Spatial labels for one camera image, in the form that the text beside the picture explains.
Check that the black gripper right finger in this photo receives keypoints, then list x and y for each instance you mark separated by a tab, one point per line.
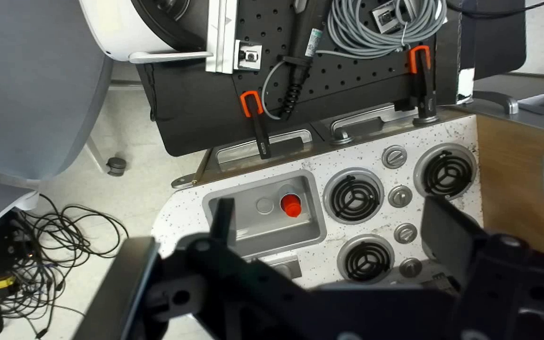
451	235

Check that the orange black clamp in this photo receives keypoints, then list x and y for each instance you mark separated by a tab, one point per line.
252	109
420	67

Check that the black caster wheel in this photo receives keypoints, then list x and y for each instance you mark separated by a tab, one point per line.
116	165

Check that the black perforated board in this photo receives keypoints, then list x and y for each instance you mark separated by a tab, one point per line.
354	67

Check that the grey toy sink basin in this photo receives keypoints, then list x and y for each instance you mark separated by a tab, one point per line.
260	226

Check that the toy kitchen countertop unit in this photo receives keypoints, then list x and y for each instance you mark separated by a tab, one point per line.
505	197

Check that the grey stove knob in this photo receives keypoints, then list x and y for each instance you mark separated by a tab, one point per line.
411	267
405	233
400	197
394	158

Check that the black coil burner far left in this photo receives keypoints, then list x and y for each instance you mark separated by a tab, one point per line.
354	196

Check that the black coil burner far right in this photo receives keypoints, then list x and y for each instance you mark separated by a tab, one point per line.
445	171

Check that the black coil burner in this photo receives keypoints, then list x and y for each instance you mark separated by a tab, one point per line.
354	196
445	171
366	260

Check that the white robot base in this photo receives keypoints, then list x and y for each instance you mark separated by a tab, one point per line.
163	31

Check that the orange black clamp right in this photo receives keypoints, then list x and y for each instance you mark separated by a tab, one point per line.
420	67

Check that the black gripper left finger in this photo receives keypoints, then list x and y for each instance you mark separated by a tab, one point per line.
224	220

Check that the black coil burner near left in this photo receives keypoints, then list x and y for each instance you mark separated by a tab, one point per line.
366	260

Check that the orange black clamp left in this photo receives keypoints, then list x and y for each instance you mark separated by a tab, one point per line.
252	109

